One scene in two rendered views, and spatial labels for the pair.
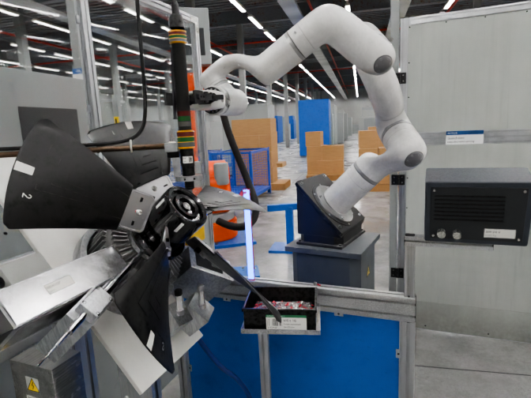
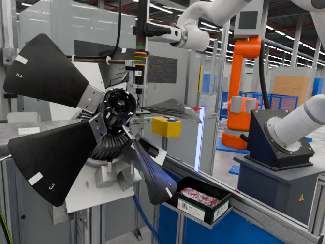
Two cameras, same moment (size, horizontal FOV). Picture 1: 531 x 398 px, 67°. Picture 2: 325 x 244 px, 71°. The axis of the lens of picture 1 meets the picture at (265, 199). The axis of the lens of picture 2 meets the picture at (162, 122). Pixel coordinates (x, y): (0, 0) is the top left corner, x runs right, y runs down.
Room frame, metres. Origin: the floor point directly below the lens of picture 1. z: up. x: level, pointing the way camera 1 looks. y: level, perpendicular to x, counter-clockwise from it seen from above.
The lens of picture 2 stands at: (0.35, -0.34, 1.32)
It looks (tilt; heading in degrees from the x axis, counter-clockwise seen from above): 11 degrees down; 32
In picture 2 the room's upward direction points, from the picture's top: 4 degrees clockwise
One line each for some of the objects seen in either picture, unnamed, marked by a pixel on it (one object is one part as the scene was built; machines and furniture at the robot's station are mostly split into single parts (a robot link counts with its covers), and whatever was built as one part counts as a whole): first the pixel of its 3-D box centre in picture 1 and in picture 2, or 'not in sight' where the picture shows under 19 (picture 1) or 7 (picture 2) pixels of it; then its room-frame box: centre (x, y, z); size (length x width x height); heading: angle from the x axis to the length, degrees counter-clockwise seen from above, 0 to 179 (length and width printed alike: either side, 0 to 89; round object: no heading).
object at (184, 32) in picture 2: (215, 100); (178, 36); (1.20, 0.13, 1.48); 0.09 x 0.03 x 0.08; 68
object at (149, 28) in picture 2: (205, 96); (154, 28); (1.04, 0.14, 1.48); 0.07 x 0.03 x 0.03; 158
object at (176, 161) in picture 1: (183, 161); (137, 74); (1.04, 0.21, 1.32); 0.09 x 0.07 x 0.10; 103
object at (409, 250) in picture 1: (409, 265); (320, 205); (1.17, -0.43, 0.96); 0.03 x 0.03 x 0.20; 68
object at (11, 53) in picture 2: not in sight; (16, 57); (0.90, 0.81, 1.36); 0.10 x 0.07 x 0.09; 103
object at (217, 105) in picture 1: (204, 99); (165, 34); (1.14, 0.16, 1.48); 0.11 x 0.10 x 0.07; 158
